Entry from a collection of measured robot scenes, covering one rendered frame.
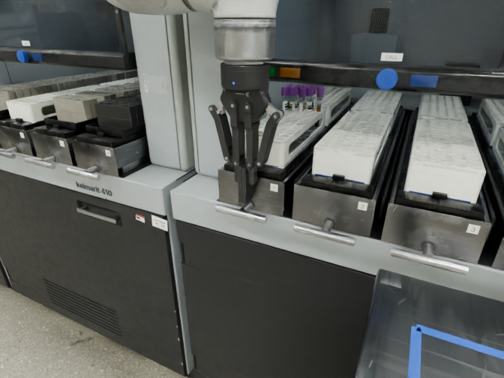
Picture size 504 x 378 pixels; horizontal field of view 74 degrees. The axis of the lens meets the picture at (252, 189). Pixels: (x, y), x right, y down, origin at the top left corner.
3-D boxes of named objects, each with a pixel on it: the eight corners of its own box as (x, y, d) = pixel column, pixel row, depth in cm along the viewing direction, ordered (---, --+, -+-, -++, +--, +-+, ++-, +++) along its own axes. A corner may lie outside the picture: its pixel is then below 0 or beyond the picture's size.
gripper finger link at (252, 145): (253, 98, 55) (260, 99, 54) (253, 162, 60) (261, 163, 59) (241, 103, 52) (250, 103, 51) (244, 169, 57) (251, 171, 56)
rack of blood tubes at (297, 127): (287, 127, 90) (289, 104, 87) (324, 132, 86) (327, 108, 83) (234, 166, 66) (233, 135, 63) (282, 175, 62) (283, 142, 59)
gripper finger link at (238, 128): (237, 102, 52) (229, 101, 53) (236, 169, 57) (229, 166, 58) (248, 97, 55) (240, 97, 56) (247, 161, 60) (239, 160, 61)
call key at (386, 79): (375, 88, 52) (378, 67, 50) (396, 89, 51) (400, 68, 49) (374, 89, 51) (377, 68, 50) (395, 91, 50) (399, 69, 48)
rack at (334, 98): (320, 104, 115) (322, 85, 113) (349, 107, 111) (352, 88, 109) (290, 126, 91) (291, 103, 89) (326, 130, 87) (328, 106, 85)
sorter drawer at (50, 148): (189, 106, 144) (187, 84, 140) (217, 109, 138) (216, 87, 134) (20, 163, 85) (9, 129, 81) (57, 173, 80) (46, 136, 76)
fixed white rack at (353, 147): (345, 135, 84) (348, 110, 81) (388, 140, 80) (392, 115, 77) (310, 180, 60) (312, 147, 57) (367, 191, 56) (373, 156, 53)
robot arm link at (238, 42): (232, 19, 54) (232, 59, 57) (200, 19, 47) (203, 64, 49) (285, 19, 50) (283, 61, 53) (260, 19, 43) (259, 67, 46)
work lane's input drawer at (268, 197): (316, 121, 122) (318, 95, 118) (355, 125, 116) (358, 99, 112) (206, 212, 63) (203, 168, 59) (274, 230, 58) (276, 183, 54)
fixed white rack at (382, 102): (366, 109, 109) (369, 89, 106) (399, 112, 105) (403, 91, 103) (346, 133, 85) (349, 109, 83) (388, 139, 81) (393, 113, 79)
